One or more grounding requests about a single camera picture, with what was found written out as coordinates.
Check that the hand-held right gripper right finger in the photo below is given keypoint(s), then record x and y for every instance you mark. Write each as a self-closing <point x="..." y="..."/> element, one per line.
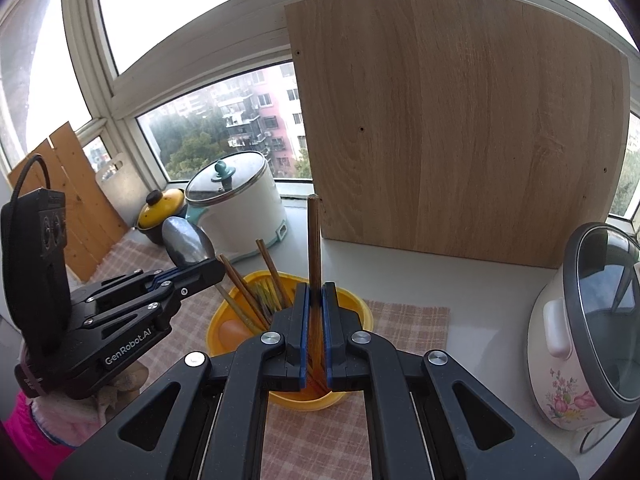
<point x="329" y="335"/>

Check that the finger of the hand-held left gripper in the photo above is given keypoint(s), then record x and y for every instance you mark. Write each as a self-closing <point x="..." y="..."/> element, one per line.
<point x="200" y="277"/>
<point x="130" y="280"/>

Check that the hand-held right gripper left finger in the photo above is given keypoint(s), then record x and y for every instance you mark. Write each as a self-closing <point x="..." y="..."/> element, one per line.
<point x="302" y="335"/>

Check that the metal spoon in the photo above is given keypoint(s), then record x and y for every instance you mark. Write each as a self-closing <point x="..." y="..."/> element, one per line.
<point x="185" y="242"/>

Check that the yellow plastic container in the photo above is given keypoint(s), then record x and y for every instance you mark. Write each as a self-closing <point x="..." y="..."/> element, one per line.
<point x="230" y="335"/>

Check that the person's left forearm pink sleeve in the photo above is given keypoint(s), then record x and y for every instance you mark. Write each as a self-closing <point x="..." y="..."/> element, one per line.
<point x="20" y="440"/>

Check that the person's left hand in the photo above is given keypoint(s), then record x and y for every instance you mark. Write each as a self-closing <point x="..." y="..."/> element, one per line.
<point x="80" y="420"/>

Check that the black pot with yellow lid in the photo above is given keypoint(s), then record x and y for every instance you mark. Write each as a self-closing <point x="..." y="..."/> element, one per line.
<point x="155" y="215"/>

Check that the pink plaid cloth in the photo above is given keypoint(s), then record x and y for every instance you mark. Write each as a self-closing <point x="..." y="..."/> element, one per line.
<point x="400" y="325"/>

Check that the teal and white cooker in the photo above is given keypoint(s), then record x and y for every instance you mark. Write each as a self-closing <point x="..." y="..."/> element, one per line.
<point x="245" y="210"/>

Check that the pine plank board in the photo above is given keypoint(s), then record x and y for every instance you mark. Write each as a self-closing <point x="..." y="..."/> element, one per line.
<point x="85" y="210"/>

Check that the white cutting board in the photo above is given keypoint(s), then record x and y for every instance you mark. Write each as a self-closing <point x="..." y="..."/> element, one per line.
<point x="125" y="190"/>

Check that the floral white slow cooker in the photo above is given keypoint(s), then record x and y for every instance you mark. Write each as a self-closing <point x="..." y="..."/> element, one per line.
<point x="565" y="360"/>

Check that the light wooden board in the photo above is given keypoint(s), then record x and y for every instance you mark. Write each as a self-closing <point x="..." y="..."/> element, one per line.
<point x="450" y="125"/>

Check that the white window frame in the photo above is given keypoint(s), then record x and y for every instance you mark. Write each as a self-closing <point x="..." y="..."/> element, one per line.
<point x="200" y="50"/>

